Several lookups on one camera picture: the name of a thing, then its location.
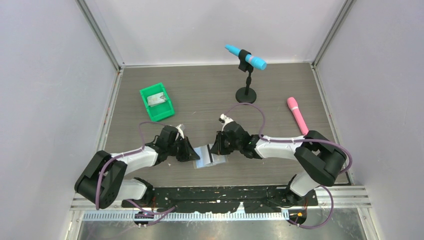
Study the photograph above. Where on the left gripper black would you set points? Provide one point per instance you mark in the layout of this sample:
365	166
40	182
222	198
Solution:
189	154

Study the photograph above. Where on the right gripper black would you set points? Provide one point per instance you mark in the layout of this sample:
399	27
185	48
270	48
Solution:
218	148

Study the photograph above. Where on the grey leather card holder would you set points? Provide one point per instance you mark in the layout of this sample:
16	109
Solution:
208	159

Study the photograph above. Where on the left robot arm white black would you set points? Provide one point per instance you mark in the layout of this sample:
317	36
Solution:
103	180

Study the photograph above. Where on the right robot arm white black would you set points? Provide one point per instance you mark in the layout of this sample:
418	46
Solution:
322	160

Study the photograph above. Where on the silver VIP card stack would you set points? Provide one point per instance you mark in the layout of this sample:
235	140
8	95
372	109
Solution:
156	99

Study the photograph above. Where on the green plastic bin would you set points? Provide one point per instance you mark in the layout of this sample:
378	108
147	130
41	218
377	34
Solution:
159	112

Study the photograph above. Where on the black microphone stand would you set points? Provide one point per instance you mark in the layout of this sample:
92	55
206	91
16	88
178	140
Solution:
245	94

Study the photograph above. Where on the pink toy microphone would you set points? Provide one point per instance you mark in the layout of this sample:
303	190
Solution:
294	108

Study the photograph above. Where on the blue toy microphone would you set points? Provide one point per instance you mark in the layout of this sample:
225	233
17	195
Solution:
246	58

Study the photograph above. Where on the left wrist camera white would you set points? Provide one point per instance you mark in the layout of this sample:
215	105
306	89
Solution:
180	128

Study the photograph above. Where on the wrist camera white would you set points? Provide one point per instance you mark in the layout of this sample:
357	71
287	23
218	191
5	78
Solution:
180	128
226	121

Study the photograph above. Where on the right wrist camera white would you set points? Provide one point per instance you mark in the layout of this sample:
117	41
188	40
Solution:
226	121

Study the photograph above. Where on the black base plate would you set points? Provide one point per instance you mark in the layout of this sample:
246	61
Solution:
221	199

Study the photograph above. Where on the aluminium frame rail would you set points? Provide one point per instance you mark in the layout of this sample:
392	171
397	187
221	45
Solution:
344	197

